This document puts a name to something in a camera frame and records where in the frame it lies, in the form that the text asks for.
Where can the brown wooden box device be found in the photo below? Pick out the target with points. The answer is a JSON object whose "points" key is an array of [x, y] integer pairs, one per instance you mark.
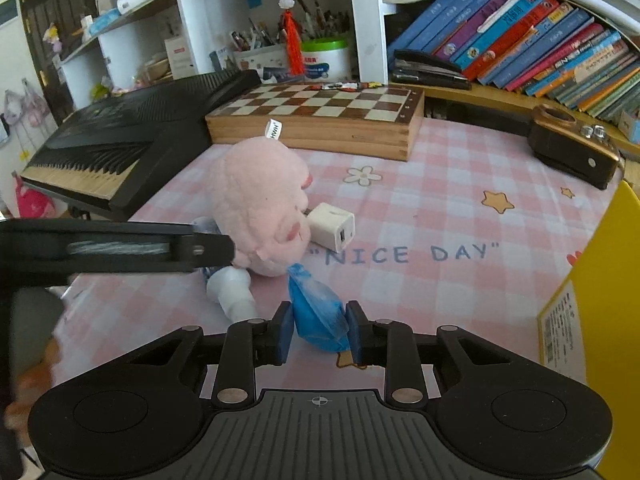
{"points": [[570, 150]]}

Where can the desktop with pink checkered cloth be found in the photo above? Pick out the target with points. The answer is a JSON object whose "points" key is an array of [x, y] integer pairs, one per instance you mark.
{"points": [[425, 220]]}

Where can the white charger cube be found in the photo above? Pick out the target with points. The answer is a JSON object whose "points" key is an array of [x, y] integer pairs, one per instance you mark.
{"points": [[327, 225]]}

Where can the blue tissue pack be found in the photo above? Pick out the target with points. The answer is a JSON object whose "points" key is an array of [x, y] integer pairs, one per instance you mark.
{"points": [[102, 22]]}

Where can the row of colourful books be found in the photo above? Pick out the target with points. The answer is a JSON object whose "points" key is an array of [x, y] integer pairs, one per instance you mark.
{"points": [[525, 40]]}

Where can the white bookshelf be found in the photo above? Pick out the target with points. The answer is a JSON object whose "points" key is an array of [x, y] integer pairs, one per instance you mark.
{"points": [[367, 35]]}

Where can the wooden chess board box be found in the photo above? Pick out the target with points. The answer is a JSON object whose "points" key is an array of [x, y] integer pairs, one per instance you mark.
{"points": [[310, 120]]}

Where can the pink backpack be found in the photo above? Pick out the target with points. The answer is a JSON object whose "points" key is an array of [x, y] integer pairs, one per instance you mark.
{"points": [[35, 202]]}

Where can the pink plush toy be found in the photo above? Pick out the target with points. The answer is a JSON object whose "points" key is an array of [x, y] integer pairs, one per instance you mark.
{"points": [[255, 200]]}

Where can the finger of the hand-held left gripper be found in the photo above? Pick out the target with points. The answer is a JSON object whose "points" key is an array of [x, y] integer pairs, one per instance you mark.
{"points": [[200, 250]]}

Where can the yellow cardboard box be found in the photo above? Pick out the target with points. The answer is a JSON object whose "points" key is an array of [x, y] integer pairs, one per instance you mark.
{"points": [[620, 260]]}

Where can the blue plastic bag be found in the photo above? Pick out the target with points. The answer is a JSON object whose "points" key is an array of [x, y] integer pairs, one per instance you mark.
{"points": [[317, 310]]}

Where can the red tassel ornament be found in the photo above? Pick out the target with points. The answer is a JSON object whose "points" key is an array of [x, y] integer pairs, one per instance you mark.
{"points": [[292, 40]]}

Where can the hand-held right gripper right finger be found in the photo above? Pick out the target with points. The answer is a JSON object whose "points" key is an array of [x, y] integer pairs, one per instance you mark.
{"points": [[354, 332]]}

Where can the black stapler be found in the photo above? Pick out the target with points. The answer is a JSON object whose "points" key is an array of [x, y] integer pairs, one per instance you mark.
{"points": [[425, 67]]}

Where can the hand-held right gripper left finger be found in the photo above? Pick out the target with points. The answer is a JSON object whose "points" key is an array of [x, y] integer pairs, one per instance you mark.
{"points": [[284, 332]]}

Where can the white box red label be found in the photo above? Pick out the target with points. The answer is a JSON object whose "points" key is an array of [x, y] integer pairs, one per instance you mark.
{"points": [[179, 57]]}

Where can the white plastic bottle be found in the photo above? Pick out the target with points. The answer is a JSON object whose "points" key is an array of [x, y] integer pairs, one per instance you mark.
{"points": [[230, 292]]}

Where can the black electronic keyboard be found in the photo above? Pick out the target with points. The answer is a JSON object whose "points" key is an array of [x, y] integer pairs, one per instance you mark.
{"points": [[140, 130]]}

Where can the white tub green lid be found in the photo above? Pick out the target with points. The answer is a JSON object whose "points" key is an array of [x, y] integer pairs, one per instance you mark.
{"points": [[325, 60]]}

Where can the white pen holder with pens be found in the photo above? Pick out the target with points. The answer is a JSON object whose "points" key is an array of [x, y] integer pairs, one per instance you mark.
{"points": [[260, 60]]}

